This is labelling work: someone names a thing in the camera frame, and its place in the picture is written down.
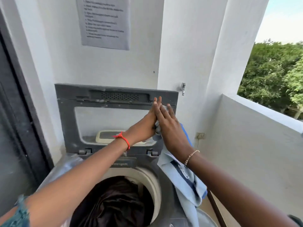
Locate person's left hand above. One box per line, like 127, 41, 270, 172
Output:
125, 96, 163, 146

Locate person's right hand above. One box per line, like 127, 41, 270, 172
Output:
152, 102, 196, 162

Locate light blue shirt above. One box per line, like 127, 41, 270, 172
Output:
154, 104, 208, 227

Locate person's right forearm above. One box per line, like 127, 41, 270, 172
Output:
185, 151, 292, 227

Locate person's left forearm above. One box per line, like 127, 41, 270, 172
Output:
24, 137, 131, 227

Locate grey top-load washing machine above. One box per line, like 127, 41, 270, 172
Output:
38, 149, 213, 227

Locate grey washing machine lid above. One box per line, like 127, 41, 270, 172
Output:
55, 83, 179, 156

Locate printed paper notice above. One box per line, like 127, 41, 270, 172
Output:
76, 0, 131, 51

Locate dark brown clothes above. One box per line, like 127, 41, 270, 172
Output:
70, 176, 154, 227

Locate brown wooden pole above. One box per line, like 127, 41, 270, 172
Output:
207, 189, 227, 227

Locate clear plastic cover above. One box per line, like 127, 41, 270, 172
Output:
38, 153, 84, 190

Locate white plastic bucket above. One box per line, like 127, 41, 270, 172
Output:
196, 208, 219, 227

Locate green trees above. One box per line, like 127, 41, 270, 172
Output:
237, 40, 303, 120

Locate teal patterned sleeve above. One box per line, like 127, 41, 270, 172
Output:
0, 194, 30, 227

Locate red thread bracelet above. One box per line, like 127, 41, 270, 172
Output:
113, 131, 131, 150

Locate gold chain bracelet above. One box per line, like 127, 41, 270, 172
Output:
184, 150, 200, 167

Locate dark door frame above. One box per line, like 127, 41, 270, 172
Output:
0, 9, 54, 211

